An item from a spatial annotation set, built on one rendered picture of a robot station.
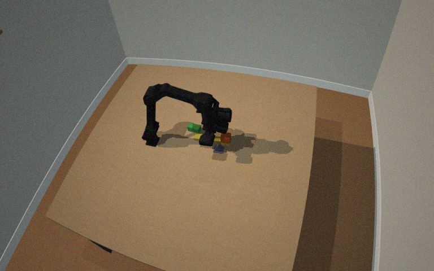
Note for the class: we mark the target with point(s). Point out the green block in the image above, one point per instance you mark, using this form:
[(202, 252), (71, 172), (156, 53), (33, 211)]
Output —
[(194, 128)]

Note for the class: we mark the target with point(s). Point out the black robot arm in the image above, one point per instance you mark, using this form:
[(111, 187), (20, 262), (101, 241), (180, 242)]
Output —
[(201, 101)]

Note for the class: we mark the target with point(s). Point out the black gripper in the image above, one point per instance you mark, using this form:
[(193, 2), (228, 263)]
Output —
[(207, 139)]

